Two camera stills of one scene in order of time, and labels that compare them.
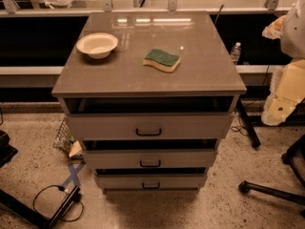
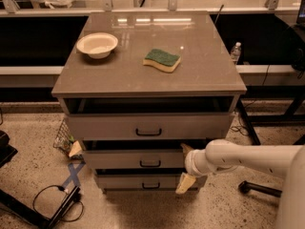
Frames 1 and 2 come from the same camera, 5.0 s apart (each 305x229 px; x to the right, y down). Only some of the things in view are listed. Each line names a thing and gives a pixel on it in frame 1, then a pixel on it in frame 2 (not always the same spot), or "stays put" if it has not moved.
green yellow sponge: x=165 y=61 stays put
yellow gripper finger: x=276 y=110 to x=186 y=148
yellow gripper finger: x=274 y=30 to x=185 y=181
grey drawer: x=150 y=158 stays put
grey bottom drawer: x=152 y=181 stays put
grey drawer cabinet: x=150 y=95 stays put
